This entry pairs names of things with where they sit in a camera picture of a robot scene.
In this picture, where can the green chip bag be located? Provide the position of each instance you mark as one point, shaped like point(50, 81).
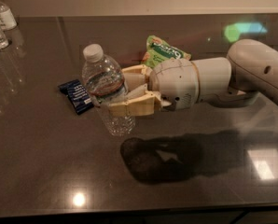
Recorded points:
point(158, 51)

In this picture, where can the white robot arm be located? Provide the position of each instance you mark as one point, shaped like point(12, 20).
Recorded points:
point(250, 68)

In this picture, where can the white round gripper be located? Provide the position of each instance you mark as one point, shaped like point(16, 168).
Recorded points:
point(175, 82)

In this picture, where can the clear plastic water bottle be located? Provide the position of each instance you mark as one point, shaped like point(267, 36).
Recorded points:
point(104, 82)

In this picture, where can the dark blue snack bar wrapper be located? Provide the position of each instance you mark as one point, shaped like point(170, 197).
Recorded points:
point(77, 95)

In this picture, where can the white pump dispenser bottle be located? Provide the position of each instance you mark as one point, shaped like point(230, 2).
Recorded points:
point(7, 19)

